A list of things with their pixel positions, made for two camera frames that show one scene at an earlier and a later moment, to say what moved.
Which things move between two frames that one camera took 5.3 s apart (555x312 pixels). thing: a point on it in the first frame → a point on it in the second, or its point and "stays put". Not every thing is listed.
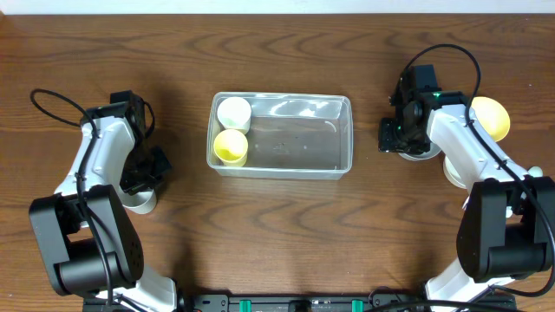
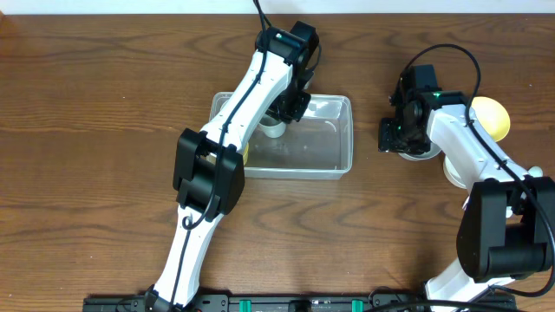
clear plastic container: [290, 136] stays put
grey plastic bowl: [434, 150] stays put
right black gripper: [386, 138] stays put
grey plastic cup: [143, 201] → [271, 126]
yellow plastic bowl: [492, 116] stays put
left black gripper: [163, 164] → [295, 116]
